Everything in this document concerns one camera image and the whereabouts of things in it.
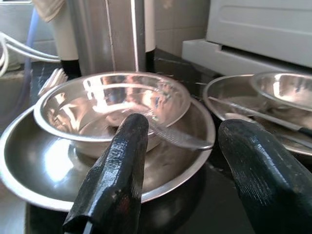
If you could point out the white countertop appliance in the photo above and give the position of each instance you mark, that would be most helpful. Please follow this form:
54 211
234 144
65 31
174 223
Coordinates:
256 29

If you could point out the large steel bowl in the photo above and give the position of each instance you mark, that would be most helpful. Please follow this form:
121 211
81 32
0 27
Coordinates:
231 97
44 170

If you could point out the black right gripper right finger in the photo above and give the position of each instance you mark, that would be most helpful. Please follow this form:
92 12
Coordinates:
268 182

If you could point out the beige cloth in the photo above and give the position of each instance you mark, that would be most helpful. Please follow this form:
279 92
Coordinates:
48 9

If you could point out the steel cylinder water filter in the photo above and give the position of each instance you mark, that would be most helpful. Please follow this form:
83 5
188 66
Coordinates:
109 36

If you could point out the white cylinder water filter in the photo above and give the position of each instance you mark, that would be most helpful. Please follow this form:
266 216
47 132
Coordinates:
150 29
65 41

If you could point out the small steel bowl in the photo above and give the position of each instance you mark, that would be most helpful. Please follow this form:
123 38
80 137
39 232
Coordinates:
287 90
97 102

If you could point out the small white plastic holder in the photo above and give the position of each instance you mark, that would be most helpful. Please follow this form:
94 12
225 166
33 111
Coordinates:
54 79

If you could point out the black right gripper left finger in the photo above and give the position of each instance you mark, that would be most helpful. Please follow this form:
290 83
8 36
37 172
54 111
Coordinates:
117 182

